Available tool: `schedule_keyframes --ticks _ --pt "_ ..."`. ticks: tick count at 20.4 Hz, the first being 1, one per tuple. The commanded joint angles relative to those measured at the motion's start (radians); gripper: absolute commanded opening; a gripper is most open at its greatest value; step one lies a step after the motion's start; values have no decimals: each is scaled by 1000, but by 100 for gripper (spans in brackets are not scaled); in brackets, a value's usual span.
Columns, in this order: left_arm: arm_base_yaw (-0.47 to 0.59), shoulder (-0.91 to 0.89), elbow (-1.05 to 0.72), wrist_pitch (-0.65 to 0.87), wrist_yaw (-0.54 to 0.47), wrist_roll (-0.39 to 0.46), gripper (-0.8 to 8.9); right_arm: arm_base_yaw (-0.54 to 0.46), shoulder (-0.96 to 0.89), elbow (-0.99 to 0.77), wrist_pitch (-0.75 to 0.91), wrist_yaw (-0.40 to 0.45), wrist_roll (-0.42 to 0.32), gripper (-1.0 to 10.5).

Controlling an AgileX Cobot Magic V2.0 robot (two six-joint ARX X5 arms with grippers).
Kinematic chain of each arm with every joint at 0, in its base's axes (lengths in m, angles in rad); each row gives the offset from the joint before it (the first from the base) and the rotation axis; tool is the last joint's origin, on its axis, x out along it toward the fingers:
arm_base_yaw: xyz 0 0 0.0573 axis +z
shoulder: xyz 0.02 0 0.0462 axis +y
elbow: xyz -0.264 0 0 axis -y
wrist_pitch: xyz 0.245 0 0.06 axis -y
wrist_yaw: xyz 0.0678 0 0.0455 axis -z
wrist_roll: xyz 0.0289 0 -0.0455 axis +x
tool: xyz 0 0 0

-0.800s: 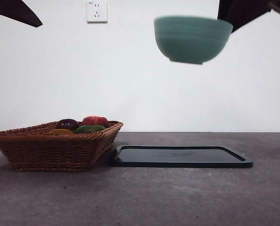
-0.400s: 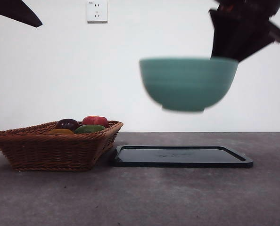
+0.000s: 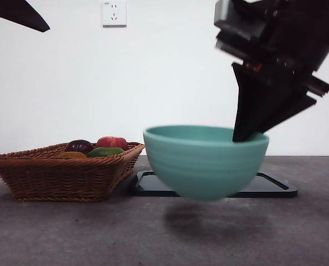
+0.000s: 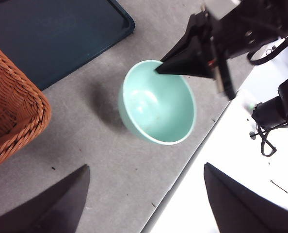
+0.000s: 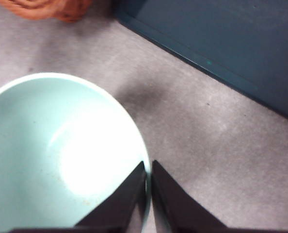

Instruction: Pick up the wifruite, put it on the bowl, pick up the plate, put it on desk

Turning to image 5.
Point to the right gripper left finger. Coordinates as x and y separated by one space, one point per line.
119 208

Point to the dark teal rectangular tray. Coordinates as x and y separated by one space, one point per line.
219 31

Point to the teal ribbed bowl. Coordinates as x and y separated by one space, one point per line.
25 145

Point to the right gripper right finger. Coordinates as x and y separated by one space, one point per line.
178 208

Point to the brown wicker basket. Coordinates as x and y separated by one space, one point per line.
37 8

